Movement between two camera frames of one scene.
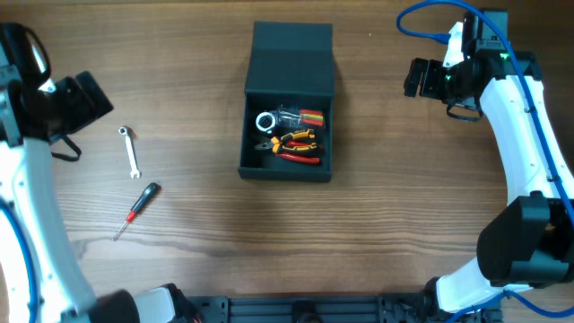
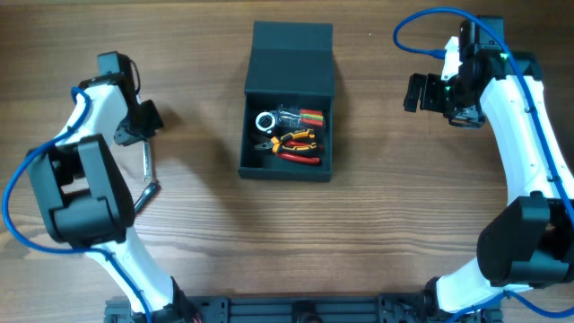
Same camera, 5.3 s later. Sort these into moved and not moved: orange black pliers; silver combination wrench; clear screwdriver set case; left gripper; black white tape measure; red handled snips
Moved: left gripper; silver combination wrench
Not moved: clear screwdriver set case; black white tape measure; orange black pliers; red handled snips
